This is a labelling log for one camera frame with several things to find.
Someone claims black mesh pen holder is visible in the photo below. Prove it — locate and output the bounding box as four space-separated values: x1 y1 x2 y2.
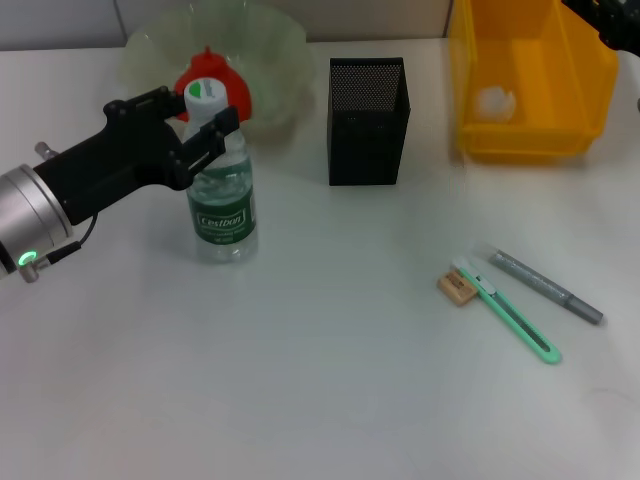
327 56 412 188

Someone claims white paper ball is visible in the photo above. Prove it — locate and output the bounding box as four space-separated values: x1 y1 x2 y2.
474 85 517 123

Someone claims clear glass fruit bowl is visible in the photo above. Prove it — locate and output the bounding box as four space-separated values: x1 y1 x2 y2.
118 0 317 146

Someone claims clear green-label water bottle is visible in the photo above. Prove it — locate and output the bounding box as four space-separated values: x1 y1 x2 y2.
183 77 260 265

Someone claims green utility knife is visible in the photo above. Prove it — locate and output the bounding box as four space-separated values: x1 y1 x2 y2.
451 255 564 366

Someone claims orange-red fruit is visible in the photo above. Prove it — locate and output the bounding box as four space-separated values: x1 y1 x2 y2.
172 45 254 124

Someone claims grey marker pen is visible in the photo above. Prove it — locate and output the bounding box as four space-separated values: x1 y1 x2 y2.
487 249 605 326

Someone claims yellow plastic bin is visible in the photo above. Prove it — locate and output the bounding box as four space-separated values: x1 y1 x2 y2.
447 0 620 165

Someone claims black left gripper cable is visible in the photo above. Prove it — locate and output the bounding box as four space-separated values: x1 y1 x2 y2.
17 212 99 285

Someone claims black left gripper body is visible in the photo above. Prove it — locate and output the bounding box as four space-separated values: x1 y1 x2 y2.
33 98 190 227

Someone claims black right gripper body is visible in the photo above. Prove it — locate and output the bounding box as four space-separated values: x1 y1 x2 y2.
562 0 640 53

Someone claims beige eraser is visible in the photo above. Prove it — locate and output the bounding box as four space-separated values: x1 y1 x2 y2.
437 269 479 306

